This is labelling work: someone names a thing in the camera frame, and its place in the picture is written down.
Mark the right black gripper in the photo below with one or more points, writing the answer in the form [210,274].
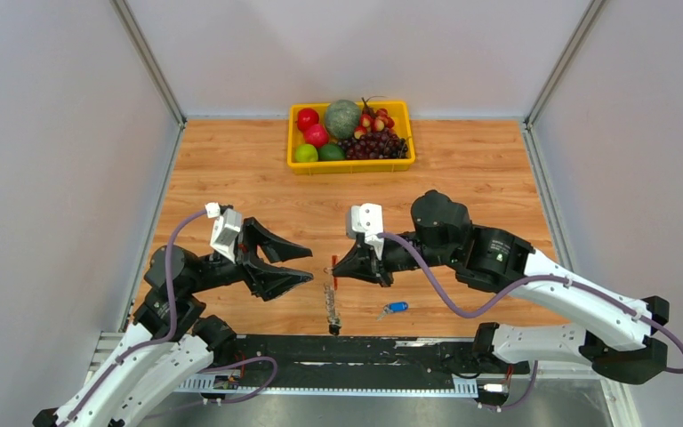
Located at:
[363,262]

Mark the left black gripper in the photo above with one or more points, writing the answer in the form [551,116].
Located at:
[267,279]

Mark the key with blue tag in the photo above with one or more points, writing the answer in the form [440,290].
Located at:
[392,308]

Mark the metal key organizer with rings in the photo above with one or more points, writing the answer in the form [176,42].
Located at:
[330,291]

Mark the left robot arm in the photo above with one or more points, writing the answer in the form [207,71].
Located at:
[170,339]

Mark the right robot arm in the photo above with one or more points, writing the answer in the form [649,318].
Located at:
[611,333]

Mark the dark green avocado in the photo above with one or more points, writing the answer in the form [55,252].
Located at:
[331,152]

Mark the light green lime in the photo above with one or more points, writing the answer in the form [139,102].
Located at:
[305,153]

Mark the dark purple grape bunch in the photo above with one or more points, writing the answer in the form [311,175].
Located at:
[375,146]

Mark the pink red apple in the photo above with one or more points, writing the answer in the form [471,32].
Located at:
[316,135]

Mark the red cherry cluster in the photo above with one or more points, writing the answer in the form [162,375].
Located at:
[372,120]

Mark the green melon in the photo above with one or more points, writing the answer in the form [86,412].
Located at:
[341,118]

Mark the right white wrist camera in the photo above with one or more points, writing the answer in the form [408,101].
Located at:
[366,220]

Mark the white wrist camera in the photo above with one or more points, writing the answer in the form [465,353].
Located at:
[366,220]
[227,224]

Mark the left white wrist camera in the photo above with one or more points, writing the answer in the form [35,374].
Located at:
[227,224]

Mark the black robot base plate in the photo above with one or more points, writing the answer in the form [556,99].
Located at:
[363,361]

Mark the slotted grey cable duct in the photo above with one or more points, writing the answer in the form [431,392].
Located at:
[457,388]

